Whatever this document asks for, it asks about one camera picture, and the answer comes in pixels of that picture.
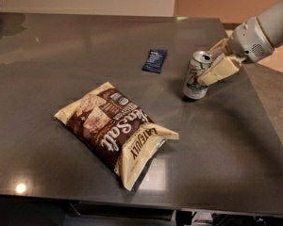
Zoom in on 7up soda can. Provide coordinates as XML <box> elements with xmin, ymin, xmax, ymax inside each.
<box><xmin>183</xmin><ymin>51</ymin><xmax>212</xmax><ymax>100</ymax></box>

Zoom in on dark blue snack packet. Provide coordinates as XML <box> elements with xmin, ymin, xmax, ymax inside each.
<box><xmin>141</xmin><ymin>49</ymin><xmax>167</xmax><ymax>73</ymax></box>

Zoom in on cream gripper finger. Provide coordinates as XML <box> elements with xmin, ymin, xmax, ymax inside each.
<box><xmin>197</xmin><ymin>54</ymin><xmax>243</xmax><ymax>86</ymax></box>
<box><xmin>208</xmin><ymin>39</ymin><xmax>230</xmax><ymax>59</ymax></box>

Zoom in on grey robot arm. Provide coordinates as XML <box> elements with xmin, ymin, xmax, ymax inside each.
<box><xmin>197</xmin><ymin>0</ymin><xmax>283</xmax><ymax>86</ymax></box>

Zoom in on brown sea salt chip bag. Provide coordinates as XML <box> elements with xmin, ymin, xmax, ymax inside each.
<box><xmin>55</xmin><ymin>82</ymin><xmax>179</xmax><ymax>190</ymax></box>

